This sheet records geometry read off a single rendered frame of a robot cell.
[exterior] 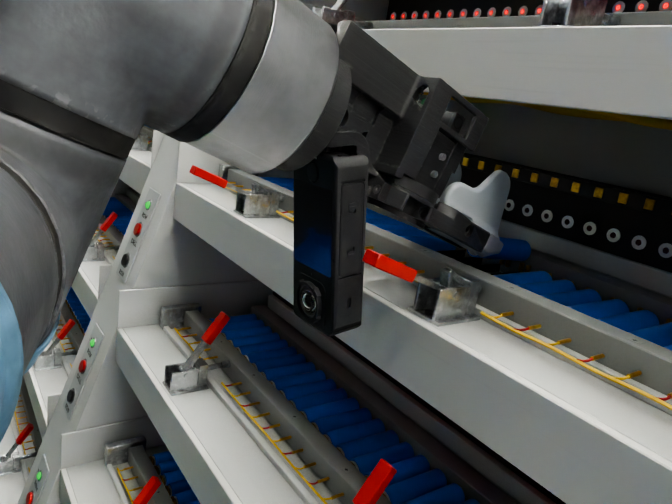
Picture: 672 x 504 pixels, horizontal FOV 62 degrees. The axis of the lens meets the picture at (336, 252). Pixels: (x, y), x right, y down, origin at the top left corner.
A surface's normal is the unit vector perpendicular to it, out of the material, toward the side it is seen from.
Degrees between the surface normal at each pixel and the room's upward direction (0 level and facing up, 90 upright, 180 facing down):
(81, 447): 90
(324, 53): 57
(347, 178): 88
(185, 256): 90
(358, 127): 90
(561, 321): 108
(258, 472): 18
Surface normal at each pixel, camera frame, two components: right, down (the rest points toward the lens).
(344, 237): 0.60, 0.28
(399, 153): -0.72, -0.30
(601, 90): -0.80, 0.04
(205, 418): 0.15, -0.95
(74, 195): 0.83, 0.41
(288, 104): 0.48, 0.46
